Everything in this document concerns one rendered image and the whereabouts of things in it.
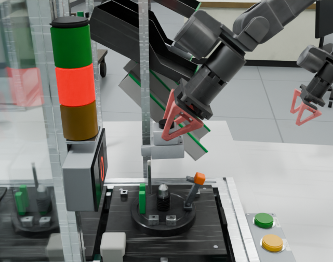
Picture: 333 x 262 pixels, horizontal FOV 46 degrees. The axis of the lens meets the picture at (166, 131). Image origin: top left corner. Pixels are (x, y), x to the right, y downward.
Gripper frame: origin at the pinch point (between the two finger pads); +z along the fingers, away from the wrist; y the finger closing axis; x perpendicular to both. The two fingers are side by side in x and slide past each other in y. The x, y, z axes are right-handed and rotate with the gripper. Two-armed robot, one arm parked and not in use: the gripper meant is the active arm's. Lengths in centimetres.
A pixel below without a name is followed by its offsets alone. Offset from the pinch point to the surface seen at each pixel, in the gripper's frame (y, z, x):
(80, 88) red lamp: 20.7, -5.1, -18.7
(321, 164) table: -40, -8, 59
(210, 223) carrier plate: 2.2, 10.4, 19.9
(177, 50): -40.3, -7.7, -0.5
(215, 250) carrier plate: 10.2, 10.6, 19.9
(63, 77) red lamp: 20.9, -5.0, -21.2
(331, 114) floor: -280, -17, 203
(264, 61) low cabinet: -448, -11, 180
